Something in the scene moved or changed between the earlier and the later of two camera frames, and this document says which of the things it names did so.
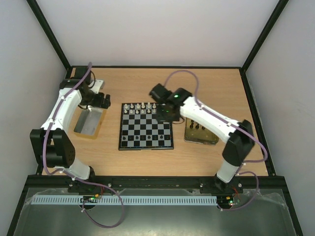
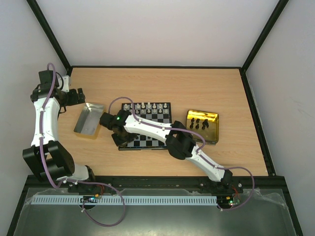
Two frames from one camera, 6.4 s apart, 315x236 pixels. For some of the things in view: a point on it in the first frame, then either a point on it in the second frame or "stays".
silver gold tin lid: (89, 121) stays
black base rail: (250, 182) stays
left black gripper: (99, 103) to (74, 99)
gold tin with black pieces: (196, 132) stays
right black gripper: (166, 116) to (120, 139)
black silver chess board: (140, 129) stays
